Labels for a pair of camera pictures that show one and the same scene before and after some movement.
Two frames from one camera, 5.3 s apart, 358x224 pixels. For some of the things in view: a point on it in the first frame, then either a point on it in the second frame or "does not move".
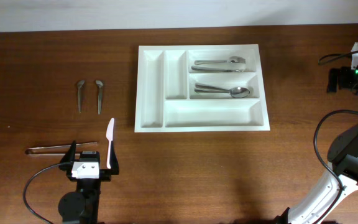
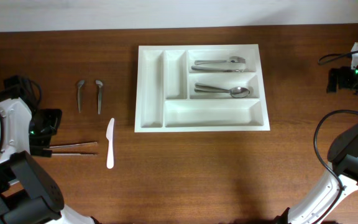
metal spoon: x=236 y=92 does not move
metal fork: x=233 y=59 does not move
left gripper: x=68 y=160 -> x=56 y=115
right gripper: x=344 y=83 does not move
